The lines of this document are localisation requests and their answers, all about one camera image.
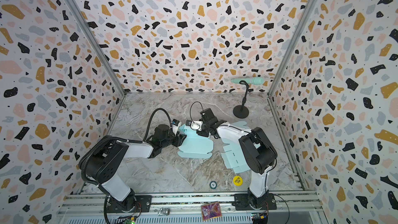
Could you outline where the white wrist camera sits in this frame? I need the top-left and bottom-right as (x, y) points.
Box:
(186, 120), (203, 131)
(172, 119), (181, 135)

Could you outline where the purple snack packet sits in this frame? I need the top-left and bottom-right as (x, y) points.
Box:
(201, 202), (222, 221)

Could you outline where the dark round tape roll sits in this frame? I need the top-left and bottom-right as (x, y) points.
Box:
(209, 181), (217, 189)

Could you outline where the mint paper box sheet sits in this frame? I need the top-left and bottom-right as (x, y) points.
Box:
(177, 124), (214, 159)

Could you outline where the mint flat box sheets stack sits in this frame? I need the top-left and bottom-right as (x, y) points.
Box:
(217, 121), (251, 174)

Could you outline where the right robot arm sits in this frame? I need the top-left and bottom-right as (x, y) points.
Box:
(198, 108), (278, 210)

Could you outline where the aluminium corner post left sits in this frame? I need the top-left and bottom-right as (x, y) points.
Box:
(64, 0), (126, 97)

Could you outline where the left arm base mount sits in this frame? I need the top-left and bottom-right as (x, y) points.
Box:
(106, 195), (152, 215)

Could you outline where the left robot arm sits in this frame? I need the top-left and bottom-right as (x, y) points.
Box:
(79, 124), (187, 212)

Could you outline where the aluminium corner post right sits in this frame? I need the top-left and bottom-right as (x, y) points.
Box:
(267, 0), (318, 97)

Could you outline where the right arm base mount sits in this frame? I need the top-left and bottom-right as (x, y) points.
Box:
(232, 193), (277, 211)

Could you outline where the yellow round sticker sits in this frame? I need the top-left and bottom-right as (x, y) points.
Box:
(233, 175), (243, 186)

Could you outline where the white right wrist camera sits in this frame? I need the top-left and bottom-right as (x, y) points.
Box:
(186, 120), (203, 131)

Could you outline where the black round-base stand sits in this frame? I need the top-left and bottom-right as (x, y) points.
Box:
(233, 80), (250, 119)

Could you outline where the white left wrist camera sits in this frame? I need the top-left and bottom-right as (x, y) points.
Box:
(172, 119), (181, 135)

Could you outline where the aluminium corner post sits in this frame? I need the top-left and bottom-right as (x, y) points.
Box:
(64, 0), (126, 97)
(267, 0), (318, 97)

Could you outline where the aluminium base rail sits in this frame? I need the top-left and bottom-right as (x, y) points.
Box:
(54, 191), (328, 224)

